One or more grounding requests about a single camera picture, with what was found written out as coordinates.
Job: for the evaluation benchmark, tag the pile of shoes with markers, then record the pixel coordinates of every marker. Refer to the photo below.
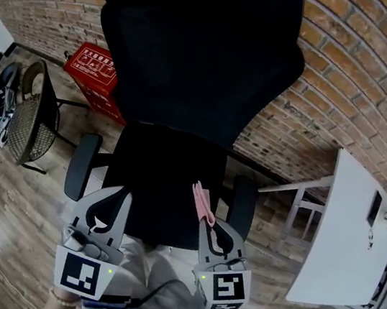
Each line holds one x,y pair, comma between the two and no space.
0,108

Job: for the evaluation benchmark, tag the dark grey chair armrest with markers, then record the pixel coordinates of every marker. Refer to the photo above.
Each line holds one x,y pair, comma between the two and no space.
243,205
82,165

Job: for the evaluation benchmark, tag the black smartphone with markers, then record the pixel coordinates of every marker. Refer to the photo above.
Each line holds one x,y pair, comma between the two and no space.
374,208

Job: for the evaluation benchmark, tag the pink cloth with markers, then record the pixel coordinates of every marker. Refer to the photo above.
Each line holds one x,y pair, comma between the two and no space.
202,202

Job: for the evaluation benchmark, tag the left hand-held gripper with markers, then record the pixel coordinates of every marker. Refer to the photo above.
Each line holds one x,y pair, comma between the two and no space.
82,272

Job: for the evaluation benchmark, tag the white table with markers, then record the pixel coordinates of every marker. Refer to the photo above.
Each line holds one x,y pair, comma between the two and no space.
340,239

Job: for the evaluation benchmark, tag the person's white trousers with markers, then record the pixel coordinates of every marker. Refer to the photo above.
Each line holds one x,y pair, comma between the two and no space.
136,261

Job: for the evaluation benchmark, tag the woven wicker chair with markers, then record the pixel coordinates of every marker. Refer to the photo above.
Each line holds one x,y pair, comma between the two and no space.
32,124

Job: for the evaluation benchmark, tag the black office chair seat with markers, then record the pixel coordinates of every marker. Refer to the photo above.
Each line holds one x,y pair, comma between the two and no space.
163,182

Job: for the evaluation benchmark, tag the red printed box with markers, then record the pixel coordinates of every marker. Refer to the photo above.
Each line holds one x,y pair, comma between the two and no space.
93,72

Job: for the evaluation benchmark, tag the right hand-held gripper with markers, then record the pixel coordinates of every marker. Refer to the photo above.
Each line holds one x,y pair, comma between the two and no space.
227,286

